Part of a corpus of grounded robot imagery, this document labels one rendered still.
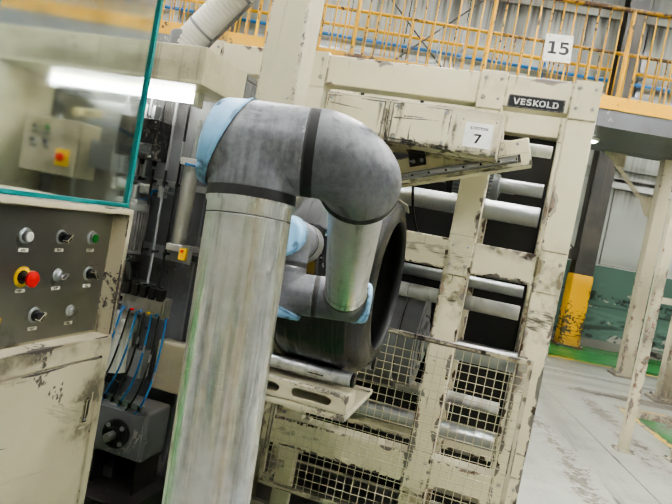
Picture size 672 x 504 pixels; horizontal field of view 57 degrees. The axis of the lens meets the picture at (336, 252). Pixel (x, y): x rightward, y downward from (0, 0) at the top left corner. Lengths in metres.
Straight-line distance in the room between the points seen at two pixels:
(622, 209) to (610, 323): 1.96
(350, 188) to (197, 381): 0.30
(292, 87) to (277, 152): 1.21
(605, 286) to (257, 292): 10.85
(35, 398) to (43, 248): 0.37
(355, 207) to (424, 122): 1.32
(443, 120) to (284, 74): 0.54
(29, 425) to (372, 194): 1.20
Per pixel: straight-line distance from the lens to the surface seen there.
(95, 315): 1.91
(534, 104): 2.42
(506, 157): 2.20
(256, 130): 0.77
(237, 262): 0.75
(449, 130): 2.09
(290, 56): 1.99
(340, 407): 1.80
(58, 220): 1.71
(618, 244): 11.60
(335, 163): 0.76
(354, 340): 1.72
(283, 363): 1.85
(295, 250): 1.29
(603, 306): 11.52
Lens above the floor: 1.35
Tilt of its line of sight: 3 degrees down
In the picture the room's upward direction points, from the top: 11 degrees clockwise
